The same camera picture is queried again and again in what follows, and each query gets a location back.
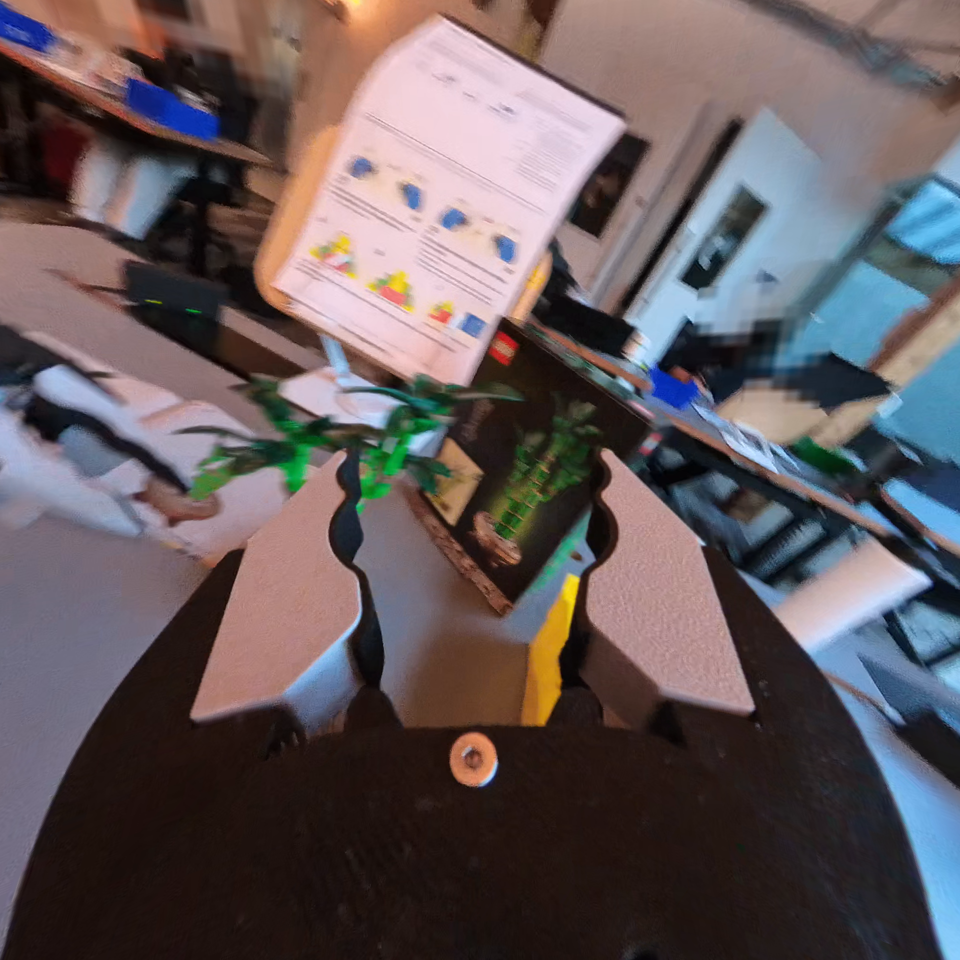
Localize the wooden work table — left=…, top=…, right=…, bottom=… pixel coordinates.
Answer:
left=0, top=37, right=273, bottom=280

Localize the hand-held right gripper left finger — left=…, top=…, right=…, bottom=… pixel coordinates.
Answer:
left=189, top=448, right=385, bottom=726

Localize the grey desk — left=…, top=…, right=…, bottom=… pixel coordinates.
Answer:
left=0, top=217, right=331, bottom=436
left=0, top=480, right=960, bottom=960

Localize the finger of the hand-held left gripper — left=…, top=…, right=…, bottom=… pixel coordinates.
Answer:
left=28, top=363, right=258, bottom=490
left=0, top=418, right=145, bottom=539

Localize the green toy brick bamboo plant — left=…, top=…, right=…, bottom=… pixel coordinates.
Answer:
left=180, top=375, right=528, bottom=513

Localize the printed paper sheet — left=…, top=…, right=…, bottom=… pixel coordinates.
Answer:
left=270, top=15, right=627, bottom=387

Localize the blue storage bin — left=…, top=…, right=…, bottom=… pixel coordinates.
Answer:
left=0, top=3, right=59, bottom=55
left=648, top=367, right=700, bottom=411
left=123, top=75, right=224, bottom=141

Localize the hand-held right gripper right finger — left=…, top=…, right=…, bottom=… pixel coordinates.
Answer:
left=576, top=448, right=756, bottom=730

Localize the black router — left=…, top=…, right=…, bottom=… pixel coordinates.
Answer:
left=123, top=261, right=231, bottom=329

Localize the white door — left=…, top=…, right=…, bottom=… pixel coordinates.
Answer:
left=637, top=108, right=828, bottom=355

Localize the black toy box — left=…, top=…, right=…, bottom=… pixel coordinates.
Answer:
left=408, top=318, right=655, bottom=618

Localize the dark framed picture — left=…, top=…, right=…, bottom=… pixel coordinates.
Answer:
left=566, top=135, right=651, bottom=239

